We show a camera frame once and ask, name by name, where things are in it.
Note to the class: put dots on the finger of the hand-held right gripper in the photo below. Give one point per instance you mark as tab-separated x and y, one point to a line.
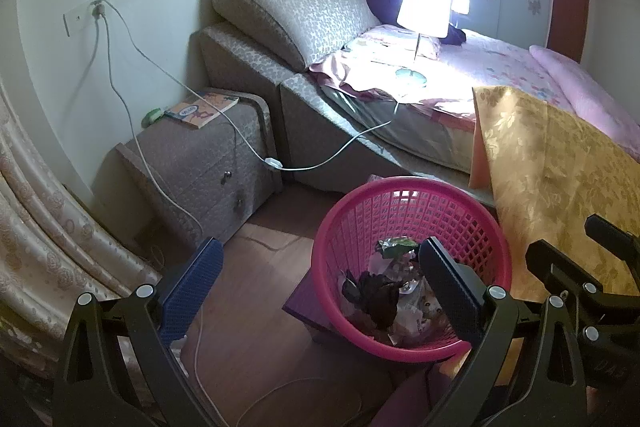
555	267
612	237

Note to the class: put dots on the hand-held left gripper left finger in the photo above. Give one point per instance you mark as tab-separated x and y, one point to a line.
192	288

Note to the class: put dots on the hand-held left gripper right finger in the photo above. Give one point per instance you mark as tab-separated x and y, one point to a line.
447	289

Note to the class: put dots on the green wrapper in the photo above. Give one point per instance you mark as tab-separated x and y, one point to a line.
395	248

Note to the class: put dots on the dark wrapper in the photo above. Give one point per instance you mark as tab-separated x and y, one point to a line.
375	299

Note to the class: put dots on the pink plastic basket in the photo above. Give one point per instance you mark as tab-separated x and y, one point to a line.
390	212

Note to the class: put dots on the golden patterned tablecloth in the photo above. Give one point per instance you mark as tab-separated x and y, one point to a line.
560	157

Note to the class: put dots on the purple stool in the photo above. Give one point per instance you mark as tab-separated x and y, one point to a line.
305	307

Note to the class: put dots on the grey patterned nightstand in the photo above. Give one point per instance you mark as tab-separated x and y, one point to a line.
200	167

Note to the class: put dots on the pink blanket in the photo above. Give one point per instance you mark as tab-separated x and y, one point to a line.
595	92

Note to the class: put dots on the beige patterned curtain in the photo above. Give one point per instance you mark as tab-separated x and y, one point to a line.
55	232

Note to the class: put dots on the grey mattress cover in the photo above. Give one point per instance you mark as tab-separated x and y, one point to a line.
415	127

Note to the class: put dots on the small green object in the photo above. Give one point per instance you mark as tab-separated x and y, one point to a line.
151	117

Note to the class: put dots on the orange cover book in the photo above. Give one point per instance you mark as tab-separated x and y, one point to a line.
200	109

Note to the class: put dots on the floral bed sheet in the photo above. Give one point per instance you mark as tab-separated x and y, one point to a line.
500	67

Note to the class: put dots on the grey patterned bed base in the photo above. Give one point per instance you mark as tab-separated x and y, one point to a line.
310	117

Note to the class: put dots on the brown door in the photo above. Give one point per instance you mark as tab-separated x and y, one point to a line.
567	12

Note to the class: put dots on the pink pillowcase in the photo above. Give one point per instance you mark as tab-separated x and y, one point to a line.
350	67

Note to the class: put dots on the lit white table lamp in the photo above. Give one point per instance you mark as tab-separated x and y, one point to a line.
425	7

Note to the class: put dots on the grey patterned headboard cushion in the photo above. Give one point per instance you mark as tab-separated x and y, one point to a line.
295	17

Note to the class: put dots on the white wall socket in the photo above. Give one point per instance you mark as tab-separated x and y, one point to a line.
82	17

